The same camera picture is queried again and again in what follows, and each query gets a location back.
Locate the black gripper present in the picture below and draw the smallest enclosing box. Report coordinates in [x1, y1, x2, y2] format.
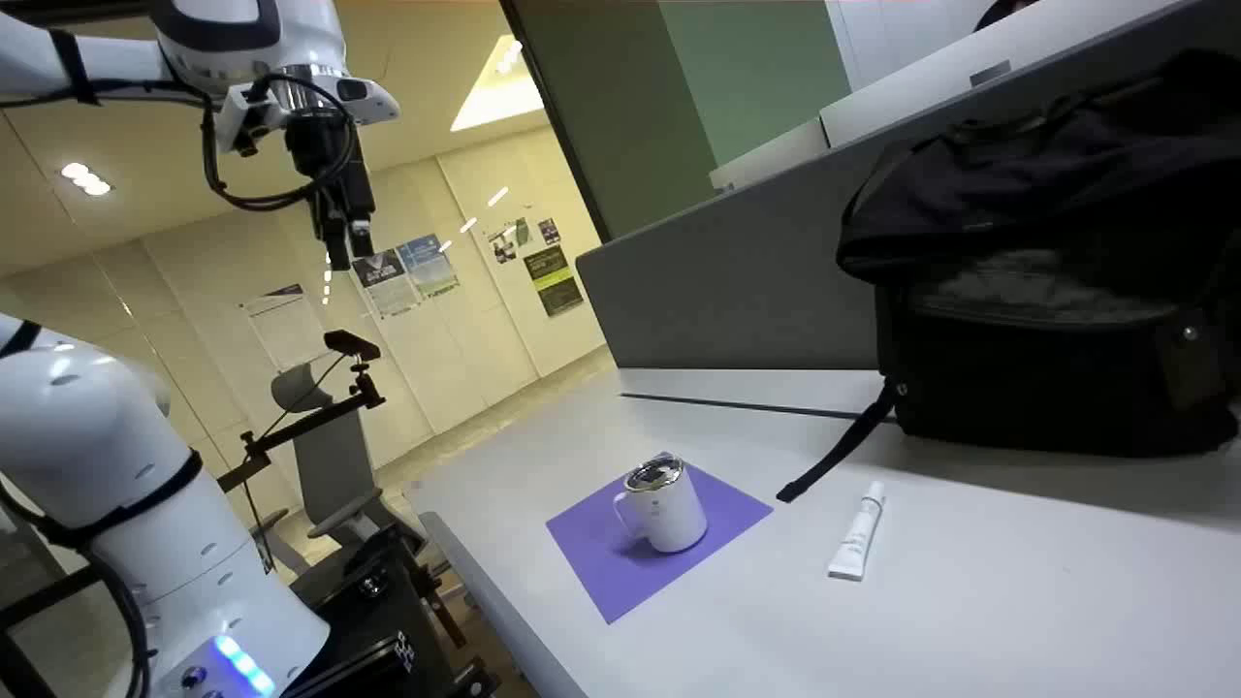
[283, 109, 376, 273]

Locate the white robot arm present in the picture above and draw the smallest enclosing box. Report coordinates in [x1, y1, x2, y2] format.
[0, 0, 395, 698]

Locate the black lid slider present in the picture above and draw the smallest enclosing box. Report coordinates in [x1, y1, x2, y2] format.
[631, 465, 672, 490]

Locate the grey desk divider panel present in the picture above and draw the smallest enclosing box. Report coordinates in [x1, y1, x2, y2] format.
[579, 0, 1241, 369]

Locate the white mug with lid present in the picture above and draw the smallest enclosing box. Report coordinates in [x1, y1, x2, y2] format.
[612, 458, 708, 556]

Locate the purple square mat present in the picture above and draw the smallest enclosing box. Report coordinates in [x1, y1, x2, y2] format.
[547, 455, 768, 626]

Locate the white tube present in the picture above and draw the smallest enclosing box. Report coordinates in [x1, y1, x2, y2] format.
[828, 480, 884, 580]

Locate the black backpack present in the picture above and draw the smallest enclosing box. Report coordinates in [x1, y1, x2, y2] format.
[824, 45, 1241, 462]

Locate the wall poster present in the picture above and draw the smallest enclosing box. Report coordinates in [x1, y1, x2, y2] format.
[522, 248, 583, 317]

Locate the black camera stand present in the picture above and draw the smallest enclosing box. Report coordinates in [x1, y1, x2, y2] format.
[222, 331, 497, 698]

